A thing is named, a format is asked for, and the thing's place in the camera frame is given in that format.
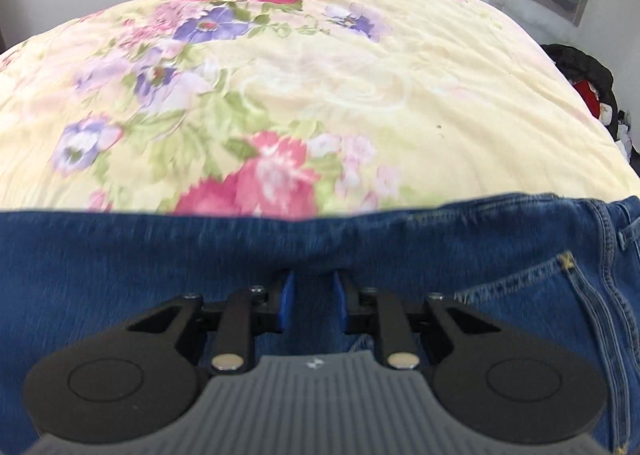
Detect floral yellow blanket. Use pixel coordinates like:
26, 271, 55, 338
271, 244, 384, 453
0, 0, 640, 216

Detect blue denim pants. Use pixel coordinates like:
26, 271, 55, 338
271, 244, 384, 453
0, 192, 640, 455

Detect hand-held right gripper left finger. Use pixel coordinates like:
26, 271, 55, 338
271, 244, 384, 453
125, 270, 294, 376

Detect red cloth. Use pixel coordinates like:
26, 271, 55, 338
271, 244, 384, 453
572, 80, 604, 118

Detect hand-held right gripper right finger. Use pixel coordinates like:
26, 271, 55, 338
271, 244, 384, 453
333, 270, 503, 371

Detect black garment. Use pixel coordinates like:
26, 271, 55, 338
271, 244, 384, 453
542, 44, 619, 122

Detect white cloth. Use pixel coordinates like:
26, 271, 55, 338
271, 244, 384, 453
601, 104, 635, 158

